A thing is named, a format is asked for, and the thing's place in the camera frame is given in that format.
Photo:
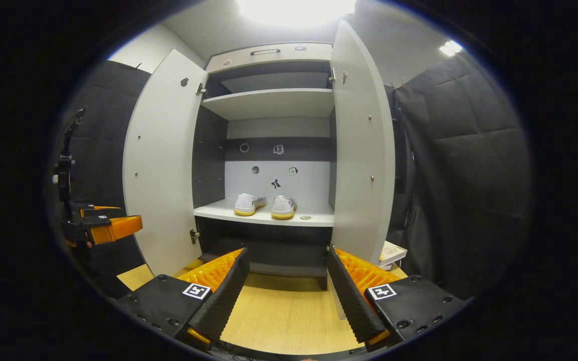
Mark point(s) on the large ceiling light panel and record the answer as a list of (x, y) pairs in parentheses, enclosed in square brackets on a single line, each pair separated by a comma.
[(296, 10)]

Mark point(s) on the black backdrop cloth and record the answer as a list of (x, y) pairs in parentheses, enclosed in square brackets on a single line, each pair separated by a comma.
[(469, 165)]

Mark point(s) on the white shoe with yellow sole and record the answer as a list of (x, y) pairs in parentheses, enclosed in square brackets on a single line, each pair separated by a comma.
[(283, 206), (246, 204)]

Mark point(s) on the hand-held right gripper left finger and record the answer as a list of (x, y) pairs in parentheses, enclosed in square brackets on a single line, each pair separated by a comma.
[(224, 296)]

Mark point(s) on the grey shoe cabinet door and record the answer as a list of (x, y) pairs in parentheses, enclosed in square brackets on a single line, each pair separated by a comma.
[(163, 165), (362, 150)]

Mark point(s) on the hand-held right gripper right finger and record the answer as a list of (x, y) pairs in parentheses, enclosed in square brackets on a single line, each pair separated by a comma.
[(351, 296)]

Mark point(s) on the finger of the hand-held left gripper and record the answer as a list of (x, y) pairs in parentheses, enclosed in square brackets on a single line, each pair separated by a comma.
[(118, 228), (96, 210)]

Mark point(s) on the white book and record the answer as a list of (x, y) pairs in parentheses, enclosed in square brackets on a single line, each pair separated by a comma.
[(387, 266), (393, 252)]

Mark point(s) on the small ceiling light panel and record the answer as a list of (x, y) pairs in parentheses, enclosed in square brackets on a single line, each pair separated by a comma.
[(450, 48)]

